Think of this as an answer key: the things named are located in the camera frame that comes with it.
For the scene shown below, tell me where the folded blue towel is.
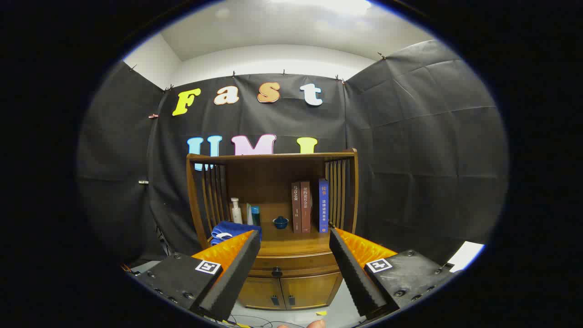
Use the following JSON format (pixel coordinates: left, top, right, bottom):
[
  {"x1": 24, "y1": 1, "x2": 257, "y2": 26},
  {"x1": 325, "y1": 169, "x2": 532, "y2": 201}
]
[{"x1": 210, "y1": 221, "x2": 262, "y2": 246}]

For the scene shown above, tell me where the dark brown book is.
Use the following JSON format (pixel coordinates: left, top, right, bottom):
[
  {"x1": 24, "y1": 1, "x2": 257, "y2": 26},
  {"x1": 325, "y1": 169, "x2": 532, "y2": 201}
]
[{"x1": 291, "y1": 182, "x2": 302, "y2": 234}]

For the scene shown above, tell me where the blue book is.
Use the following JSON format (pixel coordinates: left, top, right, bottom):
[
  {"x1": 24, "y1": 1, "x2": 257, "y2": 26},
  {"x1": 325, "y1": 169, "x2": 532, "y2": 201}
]
[{"x1": 318, "y1": 179, "x2": 329, "y2": 234}]

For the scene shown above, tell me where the wooden drawer with black knob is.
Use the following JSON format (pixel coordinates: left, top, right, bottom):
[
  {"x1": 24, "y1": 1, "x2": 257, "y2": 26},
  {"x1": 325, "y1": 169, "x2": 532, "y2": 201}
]
[{"x1": 248, "y1": 251, "x2": 342, "y2": 278}]

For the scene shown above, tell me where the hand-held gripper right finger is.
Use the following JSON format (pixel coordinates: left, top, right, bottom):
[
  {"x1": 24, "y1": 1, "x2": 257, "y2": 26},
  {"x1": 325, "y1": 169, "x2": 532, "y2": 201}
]
[{"x1": 329, "y1": 228, "x2": 456, "y2": 319}]

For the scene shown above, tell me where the white board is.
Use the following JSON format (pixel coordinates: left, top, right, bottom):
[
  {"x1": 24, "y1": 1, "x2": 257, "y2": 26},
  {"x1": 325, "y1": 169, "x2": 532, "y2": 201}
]
[{"x1": 447, "y1": 241, "x2": 486, "y2": 273}]

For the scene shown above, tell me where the wooden cabinet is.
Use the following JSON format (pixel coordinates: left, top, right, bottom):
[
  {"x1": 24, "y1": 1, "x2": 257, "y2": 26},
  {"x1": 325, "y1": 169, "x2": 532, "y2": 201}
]
[{"x1": 186, "y1": 148, "x2": 359, "y2": 311}]

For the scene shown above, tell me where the reddish brown book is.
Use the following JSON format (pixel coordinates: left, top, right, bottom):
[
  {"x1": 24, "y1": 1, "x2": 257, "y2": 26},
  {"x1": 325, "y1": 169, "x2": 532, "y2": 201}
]
[{"x1": 301, "y1": 181, "x2": 312, "y2": 234}]

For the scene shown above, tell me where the thin floor cable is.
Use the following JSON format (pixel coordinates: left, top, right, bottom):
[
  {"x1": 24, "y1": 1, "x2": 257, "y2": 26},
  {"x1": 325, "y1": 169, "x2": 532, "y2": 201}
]
[{"x1": 230, "y1": 314, "x2": 292, "y2": 328}]

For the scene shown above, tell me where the wooden countertop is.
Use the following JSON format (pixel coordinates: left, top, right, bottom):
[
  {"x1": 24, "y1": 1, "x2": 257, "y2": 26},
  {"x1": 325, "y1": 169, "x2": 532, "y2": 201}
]
[{"x1": 207, "y1": 223, "x2": 347, "y2": 256}]

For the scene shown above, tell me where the wooden cabinet door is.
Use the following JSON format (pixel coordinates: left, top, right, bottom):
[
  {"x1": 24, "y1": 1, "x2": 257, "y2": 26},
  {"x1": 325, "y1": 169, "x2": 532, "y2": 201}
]
[
  {"x1": 238, "y1": 277, "x2": 284, "y2": 310},
  {"x1": 280, "y1": 272, "x2": 343, "y2": 311}
]

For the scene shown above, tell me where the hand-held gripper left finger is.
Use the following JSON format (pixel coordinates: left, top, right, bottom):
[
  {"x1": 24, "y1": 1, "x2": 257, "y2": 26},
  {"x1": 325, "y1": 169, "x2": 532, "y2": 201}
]
[{"x1": 130, "y1": 230, "x2": 261, "y2": 322}]

